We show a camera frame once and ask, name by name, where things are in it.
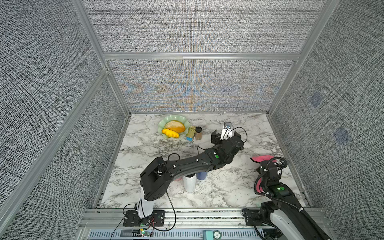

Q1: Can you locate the pink cloth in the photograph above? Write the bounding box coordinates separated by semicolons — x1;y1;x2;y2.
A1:
250;155;274;164

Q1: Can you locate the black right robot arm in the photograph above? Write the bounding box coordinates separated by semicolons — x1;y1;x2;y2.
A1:
251;156;331;240

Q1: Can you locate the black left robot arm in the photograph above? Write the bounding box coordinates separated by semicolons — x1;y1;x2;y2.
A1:
136;132;244;219

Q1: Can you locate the blue thermos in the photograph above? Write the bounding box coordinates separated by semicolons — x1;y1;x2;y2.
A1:
197;172;208;181

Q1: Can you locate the white thermos black lid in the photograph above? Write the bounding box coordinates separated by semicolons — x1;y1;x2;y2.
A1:
183;174;196;193

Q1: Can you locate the small brown spice jar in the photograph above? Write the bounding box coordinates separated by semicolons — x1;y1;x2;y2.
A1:
195;127;203;141

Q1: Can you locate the orange bread bun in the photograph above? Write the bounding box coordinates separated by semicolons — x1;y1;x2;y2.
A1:
164;120;186;134

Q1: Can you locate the green scalloped plate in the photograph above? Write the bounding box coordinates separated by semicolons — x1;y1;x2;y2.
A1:
158;115;191;139

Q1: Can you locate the yellow banana toy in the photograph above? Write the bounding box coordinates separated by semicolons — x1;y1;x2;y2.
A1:
162;129;180;139

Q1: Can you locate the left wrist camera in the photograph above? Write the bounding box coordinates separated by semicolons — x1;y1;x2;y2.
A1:
220;122;233;141

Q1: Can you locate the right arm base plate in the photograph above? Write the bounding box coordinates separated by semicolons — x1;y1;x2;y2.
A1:
241;208;271;226

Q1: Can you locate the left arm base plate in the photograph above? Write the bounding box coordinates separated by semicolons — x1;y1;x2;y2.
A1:
123;210;166;227

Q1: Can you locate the aluminium front rail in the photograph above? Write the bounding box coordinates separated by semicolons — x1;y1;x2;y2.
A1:
76;207;335;240

